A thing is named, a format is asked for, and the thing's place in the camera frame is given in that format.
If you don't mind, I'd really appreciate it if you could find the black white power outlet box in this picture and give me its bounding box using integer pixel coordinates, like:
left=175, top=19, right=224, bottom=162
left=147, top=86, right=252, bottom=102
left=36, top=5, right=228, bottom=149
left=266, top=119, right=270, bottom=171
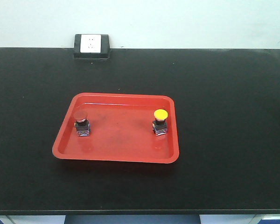
left=73, top=34, right=111, bottom=60

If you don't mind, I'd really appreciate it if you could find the yellow mushroom push button switch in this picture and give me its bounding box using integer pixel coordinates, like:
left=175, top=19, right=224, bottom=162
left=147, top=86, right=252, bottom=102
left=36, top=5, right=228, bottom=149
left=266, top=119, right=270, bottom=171
left=152, top=109, right=168, bottom=136

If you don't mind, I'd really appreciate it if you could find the red mushroom push button switch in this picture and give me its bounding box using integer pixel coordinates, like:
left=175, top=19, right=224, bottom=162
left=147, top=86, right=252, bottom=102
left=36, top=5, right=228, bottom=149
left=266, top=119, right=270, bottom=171
left=74, top=110, right=91, bottom=137

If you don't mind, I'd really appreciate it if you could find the red plastic tray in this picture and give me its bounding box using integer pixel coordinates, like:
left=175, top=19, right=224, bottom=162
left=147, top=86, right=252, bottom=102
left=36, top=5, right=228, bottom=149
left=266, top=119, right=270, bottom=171
left=52, top=93, right=179, bottom=164

